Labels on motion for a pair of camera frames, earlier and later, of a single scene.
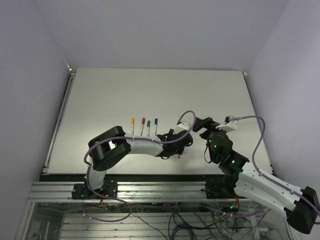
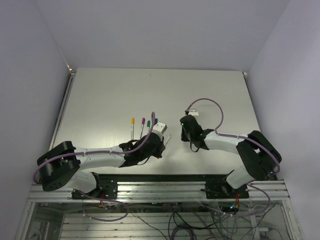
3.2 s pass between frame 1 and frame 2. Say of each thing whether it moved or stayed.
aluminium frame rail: stayed
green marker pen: stayed
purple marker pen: stayed
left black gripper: moved
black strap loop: moved
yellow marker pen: stayed
